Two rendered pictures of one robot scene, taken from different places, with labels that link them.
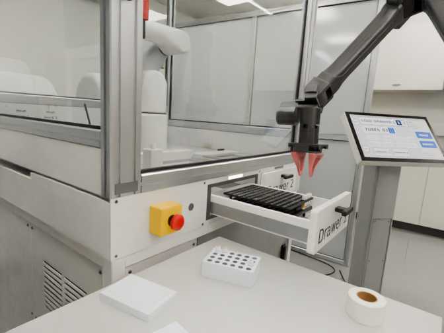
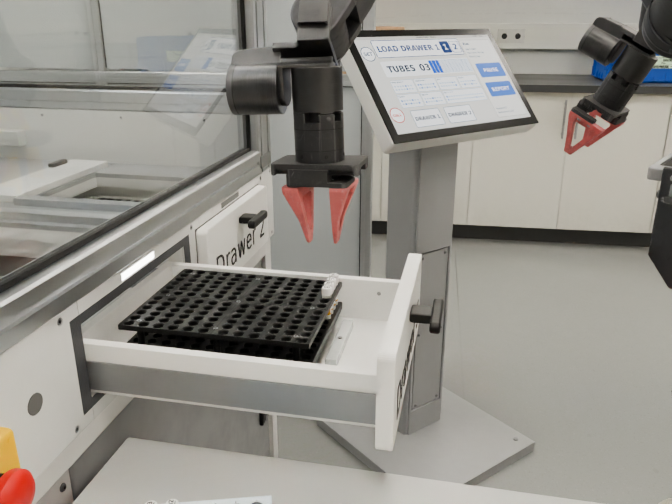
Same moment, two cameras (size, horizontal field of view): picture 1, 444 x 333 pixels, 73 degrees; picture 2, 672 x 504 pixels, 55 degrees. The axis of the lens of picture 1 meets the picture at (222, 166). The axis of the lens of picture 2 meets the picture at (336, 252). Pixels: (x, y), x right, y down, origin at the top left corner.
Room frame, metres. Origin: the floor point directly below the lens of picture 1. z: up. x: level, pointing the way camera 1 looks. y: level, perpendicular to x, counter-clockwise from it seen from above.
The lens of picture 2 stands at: (0.23, 0.04, 1.22)
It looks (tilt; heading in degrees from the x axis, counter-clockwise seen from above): 20 degrees down; 335
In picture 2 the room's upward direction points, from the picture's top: straight up
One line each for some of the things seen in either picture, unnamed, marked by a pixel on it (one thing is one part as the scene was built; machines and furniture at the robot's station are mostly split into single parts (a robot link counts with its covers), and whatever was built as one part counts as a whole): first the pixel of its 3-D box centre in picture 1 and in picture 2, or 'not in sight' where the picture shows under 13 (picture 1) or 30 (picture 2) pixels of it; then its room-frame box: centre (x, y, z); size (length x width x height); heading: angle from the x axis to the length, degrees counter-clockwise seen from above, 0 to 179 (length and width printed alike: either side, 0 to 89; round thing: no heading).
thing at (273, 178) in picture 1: (279, 182); (237, 235); (1.25, -0.25, 0.87); 0.29 x 0.02 x 0.11; 143
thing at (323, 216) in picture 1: (331, 219); (401, 337); (0.80, -0.31, 0.87); 0.29 x 0.02 x 0.11; 143
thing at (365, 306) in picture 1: (365, 305); not in sight; (0.55, -0.30, 0.78); 0.07 x 0.07 x 0.04
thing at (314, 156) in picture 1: (307, 160); (324, 204); (0.90, -0.25, 1.02); 0.07 x 0.07 x 0.09; 51
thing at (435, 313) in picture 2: (343, 210); (426, 314); (0.79, -0.33, 0.91); 0.07 x 0.04 x 0.01; 143
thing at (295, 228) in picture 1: (265, 205); (233, 327); (0.93, -0.14, 0.86); 0.40 x 0.26 x 0.06; 53
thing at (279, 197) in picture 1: (267, 204); (239, 324); (0.92, -0.15, 0.87); 0.22 x 0.18 x 0.06; 53
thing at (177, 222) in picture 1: (176, 221); (7, 494); (0.70, 0.10, 0.88); 0.04 x 0.03 x 0.04; 143
